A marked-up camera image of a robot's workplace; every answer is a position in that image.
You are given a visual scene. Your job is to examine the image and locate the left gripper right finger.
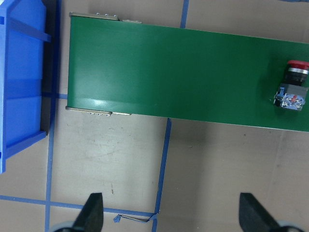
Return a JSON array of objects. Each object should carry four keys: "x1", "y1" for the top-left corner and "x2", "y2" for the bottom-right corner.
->
[{"x1": 239, "y1": 192, "x2": 280, "y2": 232}]

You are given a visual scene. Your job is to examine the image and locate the left blue plastic bin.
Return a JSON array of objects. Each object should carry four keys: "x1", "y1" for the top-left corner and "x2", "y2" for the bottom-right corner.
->
[{"x1": 0, "y1": 0, "x2": 51, "y2": 173}]

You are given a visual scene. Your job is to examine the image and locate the green conveyor belt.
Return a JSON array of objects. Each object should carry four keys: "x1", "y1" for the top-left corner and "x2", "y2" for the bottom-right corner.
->
[{"x1": 67, "y1": 13, "x2": 309, "y2": 131}]

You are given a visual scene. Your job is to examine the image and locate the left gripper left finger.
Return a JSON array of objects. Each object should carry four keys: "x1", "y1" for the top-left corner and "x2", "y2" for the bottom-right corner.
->
[{"x1": 71, "y1": 193, "x2": 104, "y2": 232}]

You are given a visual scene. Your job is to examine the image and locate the red mushroom push button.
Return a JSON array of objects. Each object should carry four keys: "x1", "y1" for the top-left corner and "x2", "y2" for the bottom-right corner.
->
[{"x1": 273, "y1": 60, "x2": 309, "y2": 111}]

